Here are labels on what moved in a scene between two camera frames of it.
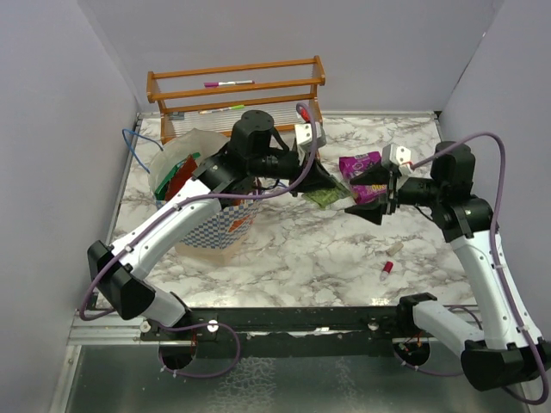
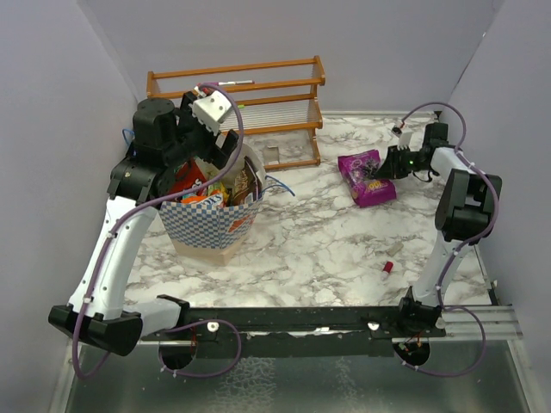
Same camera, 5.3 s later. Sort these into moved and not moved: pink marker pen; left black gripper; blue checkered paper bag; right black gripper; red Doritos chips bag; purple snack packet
Moved: left black gripper; right black gripper
Not moved: purple snack packet; blue checkered paper bag; pink marker pen; red Doritos chips bag
